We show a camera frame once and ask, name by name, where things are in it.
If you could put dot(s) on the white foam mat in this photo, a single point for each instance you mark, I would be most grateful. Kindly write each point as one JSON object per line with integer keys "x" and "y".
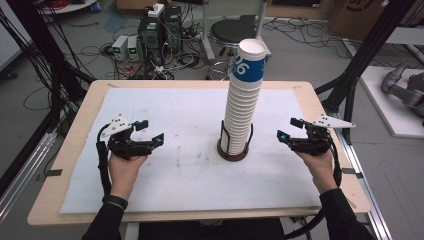
{"x": 173, "y": 126}

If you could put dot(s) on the black round stool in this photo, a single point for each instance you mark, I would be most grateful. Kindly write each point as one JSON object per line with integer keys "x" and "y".
{"x": 231, "y": 31}

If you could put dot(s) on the stack of paper cups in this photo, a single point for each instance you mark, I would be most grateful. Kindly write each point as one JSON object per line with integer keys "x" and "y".
{"x": 241, "y": 113}

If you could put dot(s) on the white round table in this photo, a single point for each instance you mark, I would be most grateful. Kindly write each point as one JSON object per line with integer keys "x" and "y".
{"x": 71, "y": 7}

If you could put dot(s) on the person's dark clothing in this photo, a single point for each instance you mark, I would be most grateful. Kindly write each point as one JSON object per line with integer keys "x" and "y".
{"x": 210, "y": 230}

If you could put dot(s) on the white power strip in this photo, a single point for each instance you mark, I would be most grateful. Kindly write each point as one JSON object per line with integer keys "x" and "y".
{"x": 156, "y": 10}

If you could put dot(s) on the white stand leg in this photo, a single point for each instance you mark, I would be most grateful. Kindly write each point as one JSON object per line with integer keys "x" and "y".
{"x": 207, "y": 33}
{"x": 261, "y": 20}

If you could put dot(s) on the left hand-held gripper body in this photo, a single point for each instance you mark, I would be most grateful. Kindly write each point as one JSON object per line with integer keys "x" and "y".
{"x": 128, "y": 148}

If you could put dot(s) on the white floor board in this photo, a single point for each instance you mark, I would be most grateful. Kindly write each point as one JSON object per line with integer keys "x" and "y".
{"x": 383, "y": 110}

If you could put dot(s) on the aluminium rail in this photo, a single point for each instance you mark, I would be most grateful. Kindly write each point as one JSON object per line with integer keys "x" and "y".
{"x": 23, "y": 173}
{"x": 370, "y": 200}

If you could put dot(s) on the light wooden table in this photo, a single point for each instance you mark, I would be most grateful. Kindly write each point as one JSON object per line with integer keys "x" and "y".
{"x": 76, "y": 150}

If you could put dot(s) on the black computer tower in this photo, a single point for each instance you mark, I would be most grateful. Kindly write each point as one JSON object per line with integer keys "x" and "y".
{"x": 172, "y": 26}
{"x": 150, "y": 36}

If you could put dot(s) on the black wristband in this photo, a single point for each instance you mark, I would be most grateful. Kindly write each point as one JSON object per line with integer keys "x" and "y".
{"x": 115, "y": 201}

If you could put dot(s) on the dark round cup holder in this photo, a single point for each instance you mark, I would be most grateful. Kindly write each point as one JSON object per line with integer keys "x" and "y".
{"x": 231, "y": 157}

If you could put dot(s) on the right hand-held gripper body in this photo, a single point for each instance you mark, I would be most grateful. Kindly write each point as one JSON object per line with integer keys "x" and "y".
{"x": 315, "y": 143}

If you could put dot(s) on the brown cardboard box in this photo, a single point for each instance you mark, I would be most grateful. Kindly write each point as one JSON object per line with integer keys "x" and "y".
{"x": 366, "y": 16}

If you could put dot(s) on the grey power supply unit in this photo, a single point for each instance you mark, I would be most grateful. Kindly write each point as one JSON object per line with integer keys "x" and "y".
{"x": 133, "y": 48}
{"x": 119, "y": 46}

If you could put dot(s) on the person's right hand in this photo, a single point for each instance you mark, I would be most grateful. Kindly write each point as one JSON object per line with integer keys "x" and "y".
{"x": 321, "y": 170}

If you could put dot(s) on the person's left hand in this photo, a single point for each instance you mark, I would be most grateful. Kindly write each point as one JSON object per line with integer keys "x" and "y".
{"x": 121, "y": 175}

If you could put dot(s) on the black tape piece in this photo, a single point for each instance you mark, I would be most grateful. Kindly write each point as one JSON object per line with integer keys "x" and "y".
{"x": 350, "y": 171}
{"x": 53, "y": 172}

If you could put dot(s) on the tan tape piece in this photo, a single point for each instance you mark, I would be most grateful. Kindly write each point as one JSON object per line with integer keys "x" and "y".
{"x": 112, "y": 85}

